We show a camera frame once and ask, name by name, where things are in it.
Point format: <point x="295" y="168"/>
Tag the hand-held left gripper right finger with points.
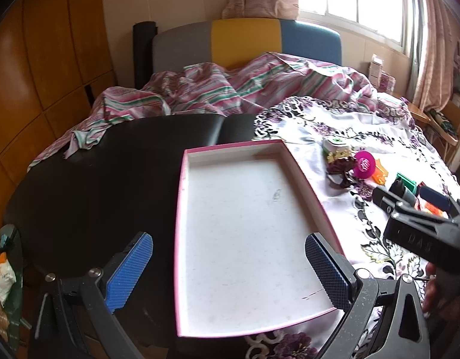
<point x="327" y="273"/>

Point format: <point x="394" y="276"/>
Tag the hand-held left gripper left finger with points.
<point x="129" y="273"/>

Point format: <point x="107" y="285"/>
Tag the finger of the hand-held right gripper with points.
<point x="437" y="198"/>
<point x="385" y="198"/>

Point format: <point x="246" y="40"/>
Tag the orange linked cubes piece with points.
<point x="429" y="206"/>

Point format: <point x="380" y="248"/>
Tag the black cylindrical bottle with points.
<point x="400" y="190"/>

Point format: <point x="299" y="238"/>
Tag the red plastic block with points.
<point x="421" y="186"/>

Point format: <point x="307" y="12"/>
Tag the orange plastic gear piece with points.
<point x="381" y="174"/>

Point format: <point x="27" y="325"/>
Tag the magenta round plastic toy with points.
<point x="364" y="164"/>

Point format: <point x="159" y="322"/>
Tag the dark purple hair scrunchie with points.
<point x="342" y="167"/>

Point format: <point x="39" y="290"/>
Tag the white green round container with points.
<point x="336" y="144"/>

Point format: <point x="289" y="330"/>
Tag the pink tray with white inside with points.
<point x="244" y="232"/>

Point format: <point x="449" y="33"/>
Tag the person's right hand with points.
<point x="431" y="288"/>

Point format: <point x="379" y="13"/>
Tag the wooden side table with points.
<point x="439" y="127"/>

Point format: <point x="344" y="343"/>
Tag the white floral embroidered tablecloth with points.
<point x="308" y="149"/>

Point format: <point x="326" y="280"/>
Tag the white orange plastic bag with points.
<point x="4" y="278"/>

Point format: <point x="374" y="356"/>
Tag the small cardboard boxes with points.
<point x="379" y="71"/>

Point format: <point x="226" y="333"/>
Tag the long pink patterned curtain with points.
<point x="431" y="45"/>

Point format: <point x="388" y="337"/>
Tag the pink green striped bedsheet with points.
<point x="215" y="89"/>

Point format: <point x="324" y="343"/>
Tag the grey yellow blue headboard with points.
<point x="244" y="41"/>

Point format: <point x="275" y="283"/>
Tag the wooden wardrobe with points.
<point x="46" y="63"/>

